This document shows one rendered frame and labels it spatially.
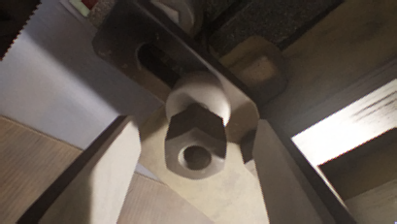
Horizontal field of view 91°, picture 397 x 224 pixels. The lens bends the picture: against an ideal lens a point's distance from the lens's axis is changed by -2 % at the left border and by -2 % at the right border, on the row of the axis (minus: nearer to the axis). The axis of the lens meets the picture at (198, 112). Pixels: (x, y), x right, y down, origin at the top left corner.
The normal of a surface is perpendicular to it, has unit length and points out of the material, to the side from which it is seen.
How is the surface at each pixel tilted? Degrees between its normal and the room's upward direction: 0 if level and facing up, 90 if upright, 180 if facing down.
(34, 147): 76
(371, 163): 90
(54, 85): 61
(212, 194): 0
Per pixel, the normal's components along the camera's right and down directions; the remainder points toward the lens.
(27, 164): 0.48, -0.61
